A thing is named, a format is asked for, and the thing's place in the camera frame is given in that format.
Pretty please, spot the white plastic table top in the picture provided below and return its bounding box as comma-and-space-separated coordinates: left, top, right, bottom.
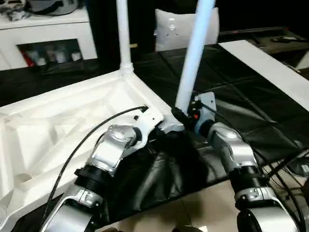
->
0, 69, 186, 232

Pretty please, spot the black quilted mat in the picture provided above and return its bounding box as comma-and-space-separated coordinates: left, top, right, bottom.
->
0, 43, 306, 224

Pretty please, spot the white flat panel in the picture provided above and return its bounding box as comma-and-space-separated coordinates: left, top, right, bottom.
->
218, 40, 309, 109

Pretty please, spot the grey cushion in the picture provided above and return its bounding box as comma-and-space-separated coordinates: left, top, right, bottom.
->
154, 7, 220, 52

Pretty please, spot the black bar with red mark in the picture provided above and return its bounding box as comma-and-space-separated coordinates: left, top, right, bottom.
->
219, 27, 292, 37

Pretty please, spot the black cabinet with gold label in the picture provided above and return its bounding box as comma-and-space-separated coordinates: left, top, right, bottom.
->
86, 0, 157, 62

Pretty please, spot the dark power adapter box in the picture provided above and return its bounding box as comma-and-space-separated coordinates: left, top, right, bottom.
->
291, 158, 309, 176

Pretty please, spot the white cardboard box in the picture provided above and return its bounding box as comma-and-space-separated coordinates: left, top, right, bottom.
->
295, 49, 309, 71

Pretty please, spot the white sideboard with glass doors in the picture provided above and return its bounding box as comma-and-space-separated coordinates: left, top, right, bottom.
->
0, 9, 98, 71

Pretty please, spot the grey helmet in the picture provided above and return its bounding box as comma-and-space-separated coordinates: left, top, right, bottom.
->
28, 0, 80, 16

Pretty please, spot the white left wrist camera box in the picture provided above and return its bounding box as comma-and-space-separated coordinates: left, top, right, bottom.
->
131, 107, 165, 148

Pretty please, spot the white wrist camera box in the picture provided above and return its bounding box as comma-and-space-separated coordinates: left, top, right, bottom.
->
194, 91, 217, 137
131, 107, 165, 148

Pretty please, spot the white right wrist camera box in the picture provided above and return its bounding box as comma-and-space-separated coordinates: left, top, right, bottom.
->
194, 91, 217, 137

